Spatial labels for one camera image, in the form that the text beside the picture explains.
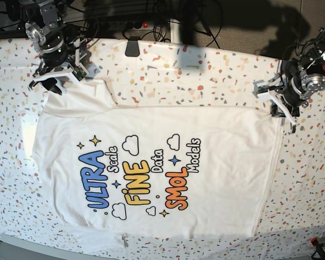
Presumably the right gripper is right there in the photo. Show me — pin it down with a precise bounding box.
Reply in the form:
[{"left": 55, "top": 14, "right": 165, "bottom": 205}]
[{"left": 29, "top": 37, "right": 89, "bottom": 95}]

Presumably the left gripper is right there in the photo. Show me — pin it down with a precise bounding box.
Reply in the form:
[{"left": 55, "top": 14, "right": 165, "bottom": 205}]
[{"left": 268, "top": 81, "right": 309, "bottom": 134}]

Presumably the white printed T-shirt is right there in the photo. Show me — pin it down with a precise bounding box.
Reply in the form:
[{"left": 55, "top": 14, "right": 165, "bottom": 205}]
[{"left": 32, "top": 83, "right": 283, "bottom": 238}]

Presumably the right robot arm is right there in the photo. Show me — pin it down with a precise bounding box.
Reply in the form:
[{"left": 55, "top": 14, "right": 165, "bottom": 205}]
[{"left": 20, "top": 1, "right": 90, "bottom": 95}]

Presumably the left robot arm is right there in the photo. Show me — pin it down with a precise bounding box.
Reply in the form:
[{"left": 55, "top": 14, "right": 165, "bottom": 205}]
[{"left": 266, "top": 27, "right": 325, "bottom": 133}]

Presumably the terrazzo pattern tablecloth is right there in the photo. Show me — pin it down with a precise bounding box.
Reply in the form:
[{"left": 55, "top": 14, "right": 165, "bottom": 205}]
[{"left": 0, "top": 39, "right": 325, "bottom": 259}]

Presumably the black table clamp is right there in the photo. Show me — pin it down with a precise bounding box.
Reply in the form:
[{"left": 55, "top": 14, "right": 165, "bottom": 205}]
[{"left": 125, "top": 36, "right": 140, "bottom": 57}]

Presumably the red clamp right corner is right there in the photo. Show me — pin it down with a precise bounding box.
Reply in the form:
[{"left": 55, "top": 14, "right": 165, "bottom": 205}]
[{"left": 310, "top": 237, "right": 319, "bottom": 247}]

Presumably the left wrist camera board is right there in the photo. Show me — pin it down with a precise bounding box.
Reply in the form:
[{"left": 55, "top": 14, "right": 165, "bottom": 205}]
[{"left": 253, "top": 80, "right": 269, "bottom": 98}]

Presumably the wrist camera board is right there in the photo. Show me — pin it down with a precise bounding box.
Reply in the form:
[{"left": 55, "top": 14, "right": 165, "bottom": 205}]
[
  {"left": 73, "top": 67, "right": 87, "bottom": 81},
  {"left": 253, "top": 80, "right": 269, "bottom": 98}
]

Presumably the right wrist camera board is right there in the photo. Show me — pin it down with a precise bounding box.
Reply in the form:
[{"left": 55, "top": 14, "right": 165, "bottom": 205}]
[{"left": 73, "top": 67, "right": 87, "bottom": 81}]

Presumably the white metal stand post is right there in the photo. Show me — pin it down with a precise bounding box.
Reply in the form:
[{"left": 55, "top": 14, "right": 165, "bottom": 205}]
[{"left": 169, "top": 18, "right": 182, "bottom": 44}]

